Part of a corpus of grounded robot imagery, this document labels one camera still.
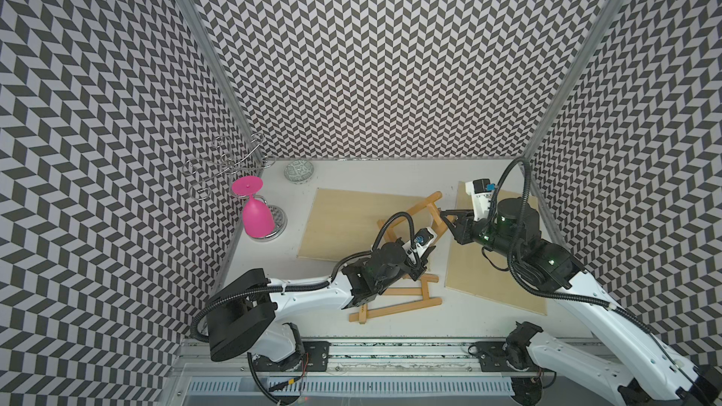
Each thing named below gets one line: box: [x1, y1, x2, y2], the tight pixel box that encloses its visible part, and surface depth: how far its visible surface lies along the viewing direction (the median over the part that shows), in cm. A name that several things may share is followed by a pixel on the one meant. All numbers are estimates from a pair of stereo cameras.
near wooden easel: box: [348, 273, 443, 325], surface depth 80 cm
